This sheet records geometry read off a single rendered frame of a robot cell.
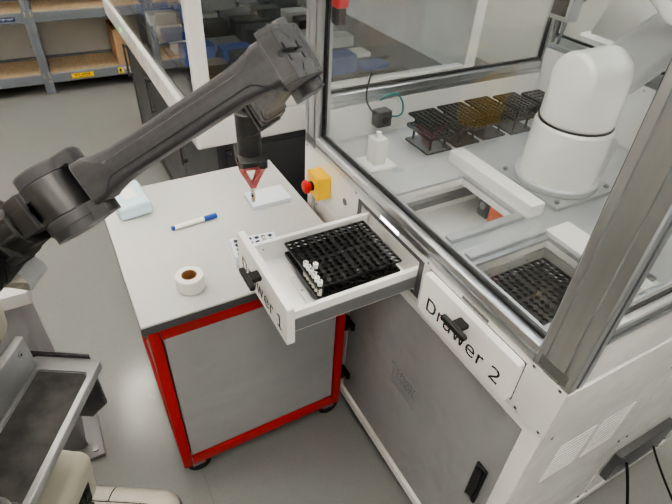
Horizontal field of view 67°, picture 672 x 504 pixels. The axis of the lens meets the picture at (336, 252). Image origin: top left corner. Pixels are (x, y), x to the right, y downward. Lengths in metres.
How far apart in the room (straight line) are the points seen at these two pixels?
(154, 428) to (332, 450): 0.64
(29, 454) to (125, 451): 1.23
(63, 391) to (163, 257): 0.69
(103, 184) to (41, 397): 0.31
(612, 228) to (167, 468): 1.57
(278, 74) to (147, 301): 0.79
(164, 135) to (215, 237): 0.80
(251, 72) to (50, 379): 0.52
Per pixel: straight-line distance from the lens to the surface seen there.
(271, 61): 0.69
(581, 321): 0.88
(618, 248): 0.80
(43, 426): 0.80
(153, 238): 1.52
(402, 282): 1.18
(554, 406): 1.01
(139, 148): 0.73
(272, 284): 1.07
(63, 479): 1.04
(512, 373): 1.03
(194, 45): 1.72
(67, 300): 2.58
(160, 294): 1.34
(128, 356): 2.25
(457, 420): 1.32
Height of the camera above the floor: 1.66
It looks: 39 degrees down
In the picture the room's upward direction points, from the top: 3 degrees clockwise
